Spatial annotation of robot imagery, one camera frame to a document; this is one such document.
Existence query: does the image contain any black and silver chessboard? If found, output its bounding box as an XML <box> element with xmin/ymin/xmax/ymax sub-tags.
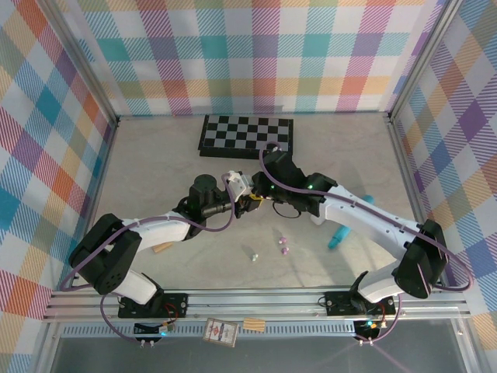
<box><xmin>196</xmin><ymin>114</ymin><xmax>295</xmax><ymax>162</ymax></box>

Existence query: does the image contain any teal pen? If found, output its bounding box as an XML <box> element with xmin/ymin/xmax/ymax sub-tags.
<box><xmin>327</xmin><ymin>193</ymin><xmax>377</xmax><ymax>250</ymax></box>

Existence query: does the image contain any striped wooden piece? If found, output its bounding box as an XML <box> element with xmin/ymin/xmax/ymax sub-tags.
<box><xmin>242</xmin><ymin>317</ymin><xmax>266</xmax><ymax>333</ymax></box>

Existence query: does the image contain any playing card box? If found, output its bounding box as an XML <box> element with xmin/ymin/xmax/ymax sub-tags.
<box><xmin>202</xmin><ymin>317</ymin><xmax>238</xmax><ymax>348</ymax></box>

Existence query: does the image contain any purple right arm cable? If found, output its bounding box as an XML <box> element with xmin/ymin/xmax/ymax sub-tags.
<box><xmin>258</xmin><ymin>141</ymin><xmax>474</xmax><ymax>345</ymax></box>

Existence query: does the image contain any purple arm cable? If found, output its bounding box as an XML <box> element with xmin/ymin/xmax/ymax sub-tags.
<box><xmin>258</xmin><ymin>141</ymin><xmax>474</xmax><ymax>345</ymax></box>
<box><xmin>60</xmin><ymin>173</ymin><xmax>238</xmax><ymax>345</ymax></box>

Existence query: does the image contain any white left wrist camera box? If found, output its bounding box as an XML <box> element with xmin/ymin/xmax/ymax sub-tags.
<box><xmin>226</xmin><ymin>169</ymin><xmax>254</xmax><ymax>197</ymax></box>

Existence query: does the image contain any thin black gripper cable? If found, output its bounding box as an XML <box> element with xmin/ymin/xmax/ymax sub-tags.
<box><xmin>271</xmin><ymin>200</ymin><xmax>304</xmax><ymax>219</ymax></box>

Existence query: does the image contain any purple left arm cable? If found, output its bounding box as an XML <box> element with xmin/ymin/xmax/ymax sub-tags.
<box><xmin>60</xmin><ymin>173</ymin><xmax>238</xmax><ymax>345</ymax></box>

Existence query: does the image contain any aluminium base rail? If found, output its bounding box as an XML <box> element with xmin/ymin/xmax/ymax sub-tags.
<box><xmin>41</xmin><ymin>285</ymin><xmax>473</xmax><ymax>323</ymax></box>

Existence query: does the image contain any aluminium table side rail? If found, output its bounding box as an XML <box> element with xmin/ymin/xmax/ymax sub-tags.
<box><xmin>386</xmin><ymin>116</ymin><xmax>446</xmax><ymax>287</ymax></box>
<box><xmin>68</xmin><ymin>118</ymin><xmax>120</xmax><ymax>292</ymax></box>

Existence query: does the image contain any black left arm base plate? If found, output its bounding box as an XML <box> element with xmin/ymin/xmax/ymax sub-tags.
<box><xmin>117</xmin><ymin>291</ymin><xmax>189</xmax><ymax>319</ymax></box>

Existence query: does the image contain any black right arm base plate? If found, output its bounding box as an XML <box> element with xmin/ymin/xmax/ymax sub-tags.
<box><xmin>324</xmin><ymin>289</ymin><xmax>397</xmax><ymax>316</ymax></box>

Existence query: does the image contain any slotted metal cable tray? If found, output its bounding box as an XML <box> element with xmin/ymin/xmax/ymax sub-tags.
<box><xmin>61</xmin><ymin>324</ymin><xmax>360</xmax><ymax>340</ymax></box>

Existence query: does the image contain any aluminium frame post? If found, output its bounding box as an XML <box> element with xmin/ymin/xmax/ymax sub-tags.
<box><xmin>385</xmin><ymin>0</ymin><xmax>467</xmax><ymax>124</ymax></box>
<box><xmin>36</xmin><ymin>0</ymin><xmax>120</xmax><ymax>127</ymax></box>

